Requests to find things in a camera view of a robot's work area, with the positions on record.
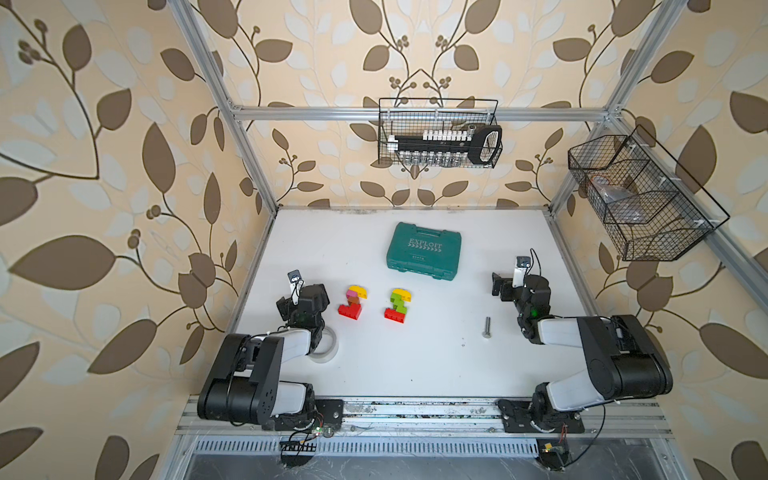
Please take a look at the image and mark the yellow lego brick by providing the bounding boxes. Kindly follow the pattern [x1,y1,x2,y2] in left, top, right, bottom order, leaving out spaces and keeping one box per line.
[349,285,368,299]
[392,288,412,302]

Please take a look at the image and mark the red lego brick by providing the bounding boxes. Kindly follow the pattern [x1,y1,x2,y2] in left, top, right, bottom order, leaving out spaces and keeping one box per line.
[384,308,405,323]
[337,303,362,320]

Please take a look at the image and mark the green tool case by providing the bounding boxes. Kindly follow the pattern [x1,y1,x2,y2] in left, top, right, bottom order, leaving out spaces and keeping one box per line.
[386,222,462,281]

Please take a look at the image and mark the back wire basket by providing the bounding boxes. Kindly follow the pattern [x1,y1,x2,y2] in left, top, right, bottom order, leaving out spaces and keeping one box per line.
[377,96,503,170]

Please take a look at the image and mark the clear plastic bag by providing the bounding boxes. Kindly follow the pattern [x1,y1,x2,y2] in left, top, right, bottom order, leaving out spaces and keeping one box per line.
[592,175,646,224]

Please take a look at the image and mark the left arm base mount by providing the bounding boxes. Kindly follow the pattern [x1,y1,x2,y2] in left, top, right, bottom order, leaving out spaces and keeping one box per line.
[261,399,344,436]

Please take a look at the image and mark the steel hex bolt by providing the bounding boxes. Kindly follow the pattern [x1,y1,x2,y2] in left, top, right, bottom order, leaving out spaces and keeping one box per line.
[482,317,492,339]

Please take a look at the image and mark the right wire basket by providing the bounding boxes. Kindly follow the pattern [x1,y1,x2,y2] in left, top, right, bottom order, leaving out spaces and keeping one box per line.
[568,125,730,262]

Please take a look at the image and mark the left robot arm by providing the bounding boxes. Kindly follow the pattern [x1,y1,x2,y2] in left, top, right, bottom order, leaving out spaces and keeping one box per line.
[197,284,329,431]

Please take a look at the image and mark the clear tape roll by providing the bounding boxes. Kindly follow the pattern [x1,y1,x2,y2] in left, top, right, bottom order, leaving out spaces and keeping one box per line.
[308,326,339,364]

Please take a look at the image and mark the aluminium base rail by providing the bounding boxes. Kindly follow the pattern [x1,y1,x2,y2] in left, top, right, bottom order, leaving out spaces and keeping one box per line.
[179,395,673,439]

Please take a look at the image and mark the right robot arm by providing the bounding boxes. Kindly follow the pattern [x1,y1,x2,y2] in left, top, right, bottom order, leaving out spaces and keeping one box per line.
[491,273,673,431]

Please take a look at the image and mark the black socket set rail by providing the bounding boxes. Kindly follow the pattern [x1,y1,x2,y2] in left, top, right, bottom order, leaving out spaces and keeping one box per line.
[385,125,503,168]

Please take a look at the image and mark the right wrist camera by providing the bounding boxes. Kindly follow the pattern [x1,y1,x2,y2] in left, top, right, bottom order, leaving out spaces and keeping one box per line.
[512,256,533,288]

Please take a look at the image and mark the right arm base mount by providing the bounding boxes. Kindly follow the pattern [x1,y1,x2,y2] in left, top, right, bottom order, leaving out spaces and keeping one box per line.
[496,399,585,434]

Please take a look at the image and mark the wire basket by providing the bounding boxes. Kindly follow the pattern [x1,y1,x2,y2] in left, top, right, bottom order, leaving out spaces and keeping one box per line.
[568,125,730,262]
[377,96,503,170]

